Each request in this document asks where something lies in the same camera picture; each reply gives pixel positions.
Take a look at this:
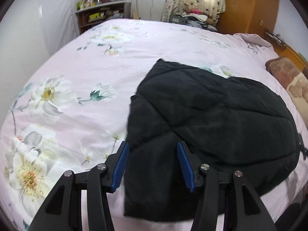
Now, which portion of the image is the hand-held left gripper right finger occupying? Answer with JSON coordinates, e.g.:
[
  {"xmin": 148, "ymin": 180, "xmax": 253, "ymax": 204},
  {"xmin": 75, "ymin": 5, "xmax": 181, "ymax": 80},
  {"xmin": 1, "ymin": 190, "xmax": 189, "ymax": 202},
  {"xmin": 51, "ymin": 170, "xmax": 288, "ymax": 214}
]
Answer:
[{"xmin": 176, "ymin": 141, "xmax": 277, "ymax": 231}]

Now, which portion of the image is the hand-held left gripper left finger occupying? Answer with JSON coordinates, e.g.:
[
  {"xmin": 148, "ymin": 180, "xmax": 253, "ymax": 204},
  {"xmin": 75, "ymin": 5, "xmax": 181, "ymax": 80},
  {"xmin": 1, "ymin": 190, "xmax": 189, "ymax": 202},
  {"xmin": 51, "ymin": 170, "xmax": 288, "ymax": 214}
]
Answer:
[{"xmin": 28, "ymin": 141, "xmax": 130, "ymax": 231}]

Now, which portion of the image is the black hooded puffer jacket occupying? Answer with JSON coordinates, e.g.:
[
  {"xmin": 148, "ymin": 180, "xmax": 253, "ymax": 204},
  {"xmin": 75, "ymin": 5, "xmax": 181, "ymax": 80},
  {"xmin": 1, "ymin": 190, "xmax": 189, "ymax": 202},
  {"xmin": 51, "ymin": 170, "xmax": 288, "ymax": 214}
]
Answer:
[{"xmin": 123, "ymin": 58, "xmax": 301, "ymax": 222}]

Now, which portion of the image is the pile of clothes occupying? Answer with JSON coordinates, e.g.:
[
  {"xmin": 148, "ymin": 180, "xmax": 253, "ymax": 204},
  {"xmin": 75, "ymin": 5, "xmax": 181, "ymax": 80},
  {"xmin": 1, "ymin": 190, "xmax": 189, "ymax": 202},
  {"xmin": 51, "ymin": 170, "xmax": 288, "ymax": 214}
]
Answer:
[{"xmin": 179, "ymin": 8, "xmax": 218, "ymax": 30}]

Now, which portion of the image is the teddy bear print pillow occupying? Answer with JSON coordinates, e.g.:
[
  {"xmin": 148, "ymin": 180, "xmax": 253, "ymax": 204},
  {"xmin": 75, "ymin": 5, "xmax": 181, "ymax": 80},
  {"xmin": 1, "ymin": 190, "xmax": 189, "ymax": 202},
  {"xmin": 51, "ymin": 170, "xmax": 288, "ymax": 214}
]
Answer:
[{"xmin": 265, "ymin": 57, "xmax": 308, "ymax": 116}]

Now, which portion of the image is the wooden headboard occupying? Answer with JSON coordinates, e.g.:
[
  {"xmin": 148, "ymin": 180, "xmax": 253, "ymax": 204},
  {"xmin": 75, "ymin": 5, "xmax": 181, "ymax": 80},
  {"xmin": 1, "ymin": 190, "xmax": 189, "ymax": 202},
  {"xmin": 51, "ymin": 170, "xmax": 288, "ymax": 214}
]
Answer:
[{"xmin": 274, "ymin": 46, "xmax": 308, "ymax": 68}]

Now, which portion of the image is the bed with pink floral sheet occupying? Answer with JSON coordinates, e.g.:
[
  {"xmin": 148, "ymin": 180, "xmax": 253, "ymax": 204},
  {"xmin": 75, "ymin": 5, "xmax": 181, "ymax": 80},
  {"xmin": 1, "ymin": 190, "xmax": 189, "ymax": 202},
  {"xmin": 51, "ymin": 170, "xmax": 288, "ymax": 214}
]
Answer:
[{"xmin": 0, "ymin": 18, "xmax": 308, "ymax": 231}]

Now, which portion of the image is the pink crumpled duvet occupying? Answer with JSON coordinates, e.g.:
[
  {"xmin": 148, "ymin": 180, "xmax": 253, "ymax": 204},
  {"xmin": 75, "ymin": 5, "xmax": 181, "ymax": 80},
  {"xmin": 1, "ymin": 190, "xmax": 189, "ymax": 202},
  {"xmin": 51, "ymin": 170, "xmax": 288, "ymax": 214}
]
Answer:
[{"xmin": 232, "ymin": 33, "xmax": 275, "ymax": 51}]

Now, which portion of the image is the black box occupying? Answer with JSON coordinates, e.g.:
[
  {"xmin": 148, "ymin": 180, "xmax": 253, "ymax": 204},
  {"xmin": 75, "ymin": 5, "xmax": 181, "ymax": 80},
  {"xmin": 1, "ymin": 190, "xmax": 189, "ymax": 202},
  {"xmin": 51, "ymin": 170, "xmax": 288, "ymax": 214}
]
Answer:
[{"xmin": 169, "ymin": 14, "xmax": 187, "ymax": 24}]

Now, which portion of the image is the wooden wardrobe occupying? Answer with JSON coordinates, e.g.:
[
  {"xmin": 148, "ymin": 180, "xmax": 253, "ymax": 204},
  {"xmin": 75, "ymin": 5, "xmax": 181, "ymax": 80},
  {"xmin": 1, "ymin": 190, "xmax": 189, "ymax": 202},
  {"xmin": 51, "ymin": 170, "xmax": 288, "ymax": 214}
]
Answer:
[{"xmin": 217, "ymin": 0, "xmax": 281, "ymax": 36}]

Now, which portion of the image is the wooden shelf unit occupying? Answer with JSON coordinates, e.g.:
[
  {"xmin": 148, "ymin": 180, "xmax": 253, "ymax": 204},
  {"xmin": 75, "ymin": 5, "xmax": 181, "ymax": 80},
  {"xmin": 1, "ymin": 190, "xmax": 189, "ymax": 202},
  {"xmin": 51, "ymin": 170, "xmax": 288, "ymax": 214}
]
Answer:
[{"xmin": 75, "ymin": 0, "xmax": 132, "ymax": 34}]

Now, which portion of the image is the black wire rack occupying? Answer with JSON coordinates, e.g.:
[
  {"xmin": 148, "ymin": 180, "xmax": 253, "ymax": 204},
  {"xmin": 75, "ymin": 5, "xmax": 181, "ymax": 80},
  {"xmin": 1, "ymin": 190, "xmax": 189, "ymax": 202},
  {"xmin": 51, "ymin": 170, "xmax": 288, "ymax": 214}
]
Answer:
[{"xmin": 264, "ymin": 28, "xmax": 287, "ymax": 46}]

